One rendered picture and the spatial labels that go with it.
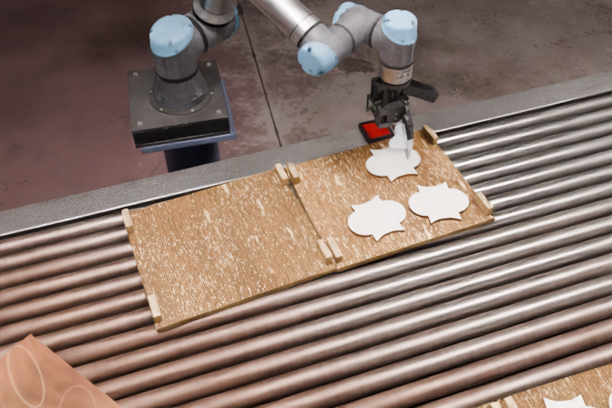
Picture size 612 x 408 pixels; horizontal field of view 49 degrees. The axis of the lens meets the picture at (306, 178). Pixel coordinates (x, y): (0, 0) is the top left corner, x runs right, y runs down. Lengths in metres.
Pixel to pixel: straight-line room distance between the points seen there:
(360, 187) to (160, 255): 0.51
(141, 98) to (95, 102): 1.61
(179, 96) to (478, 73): 2.13
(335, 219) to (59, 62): 2.61
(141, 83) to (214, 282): 0.77
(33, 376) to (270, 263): 0.54
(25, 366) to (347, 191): 0.82
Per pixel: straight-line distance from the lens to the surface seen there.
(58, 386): 1.34
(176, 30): 1.86
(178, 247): 1.60
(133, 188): 1.78
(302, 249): 1.56
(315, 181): 1.71
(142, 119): 1.95
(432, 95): 1.64
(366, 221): 1.61
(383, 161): 1.75
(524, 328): 1.53
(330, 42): 1.45
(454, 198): 1.69
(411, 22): 1.48
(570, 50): 4.04
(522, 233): 1.70
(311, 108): 3.40
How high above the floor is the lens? 2.15
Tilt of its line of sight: 45 degrees down
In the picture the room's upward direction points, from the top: 1 degrees counter-clockwise
